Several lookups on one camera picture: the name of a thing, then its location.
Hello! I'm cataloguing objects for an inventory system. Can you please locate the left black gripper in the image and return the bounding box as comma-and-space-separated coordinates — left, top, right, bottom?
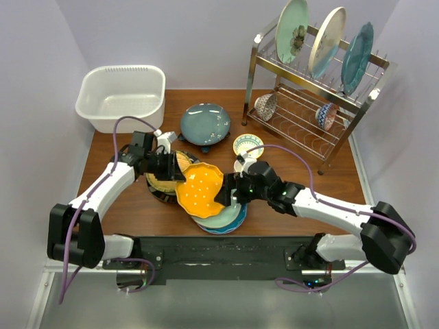
144, 149, 186, 182

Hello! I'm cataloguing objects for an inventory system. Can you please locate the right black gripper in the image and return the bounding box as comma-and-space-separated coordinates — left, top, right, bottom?
214, 172, 270, 207

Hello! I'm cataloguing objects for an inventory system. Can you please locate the mint green flower plate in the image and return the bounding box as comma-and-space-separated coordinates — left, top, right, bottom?
191, 204, 243, 228

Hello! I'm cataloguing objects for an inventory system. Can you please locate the orange dotted scalloped plate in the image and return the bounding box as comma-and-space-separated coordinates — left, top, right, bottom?
175, 162, 224, 219

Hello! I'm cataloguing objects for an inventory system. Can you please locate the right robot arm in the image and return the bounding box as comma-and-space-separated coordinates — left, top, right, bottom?
214, 161, 416, 274

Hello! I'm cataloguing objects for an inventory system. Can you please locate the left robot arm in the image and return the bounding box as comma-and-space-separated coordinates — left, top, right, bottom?
47, 130, 185, 269

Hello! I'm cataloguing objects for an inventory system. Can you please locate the white plastic bin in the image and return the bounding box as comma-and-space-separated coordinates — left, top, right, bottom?
75, 65, 166, 134

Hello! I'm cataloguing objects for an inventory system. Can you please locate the woven straw round mat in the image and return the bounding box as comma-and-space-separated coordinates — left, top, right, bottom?
145, 151, 191, 193

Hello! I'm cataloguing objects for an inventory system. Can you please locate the black patterned rim plate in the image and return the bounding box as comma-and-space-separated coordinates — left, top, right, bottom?
145, 151, 200, 204

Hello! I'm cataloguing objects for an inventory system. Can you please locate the white ceramic mug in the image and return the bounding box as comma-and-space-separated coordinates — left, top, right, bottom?
233, 158, 257, 173

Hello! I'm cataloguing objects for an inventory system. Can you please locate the blue dotted scalloped plate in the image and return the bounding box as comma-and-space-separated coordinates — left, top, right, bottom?
198, 205, 248, 235

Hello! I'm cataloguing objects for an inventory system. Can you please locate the yellow teal patterned bowl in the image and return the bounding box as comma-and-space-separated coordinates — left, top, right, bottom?
233, 134, 264, 158

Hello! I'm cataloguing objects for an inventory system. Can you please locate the blue-grey blossom plate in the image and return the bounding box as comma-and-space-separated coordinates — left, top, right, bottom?
178, 103, 231, 147

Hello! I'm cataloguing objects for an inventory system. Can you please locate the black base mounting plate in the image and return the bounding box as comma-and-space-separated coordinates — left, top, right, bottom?
103, 236, 345, 284

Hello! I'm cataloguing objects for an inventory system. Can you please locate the brown patterned bowl in rack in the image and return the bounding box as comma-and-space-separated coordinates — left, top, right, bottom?
254, 93, 278, 121

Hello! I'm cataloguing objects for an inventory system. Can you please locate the steel dish rack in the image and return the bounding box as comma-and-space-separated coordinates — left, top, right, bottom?
241, 23, 399, 176

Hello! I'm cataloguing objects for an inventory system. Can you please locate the blue red bowl in rack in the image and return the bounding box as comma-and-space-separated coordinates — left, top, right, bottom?
315, 103, 340, 132

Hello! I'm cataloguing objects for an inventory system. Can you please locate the beige blue plate in rack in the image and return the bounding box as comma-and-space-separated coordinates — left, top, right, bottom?
308, 7, 346, 80

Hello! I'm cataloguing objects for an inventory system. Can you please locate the mint flower plate in rack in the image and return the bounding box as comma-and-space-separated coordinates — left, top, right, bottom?
275, 0, 309, 64

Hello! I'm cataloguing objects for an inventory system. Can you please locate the teal scalloped plate in rack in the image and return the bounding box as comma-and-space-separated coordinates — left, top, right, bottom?
341, 22, 375, 96

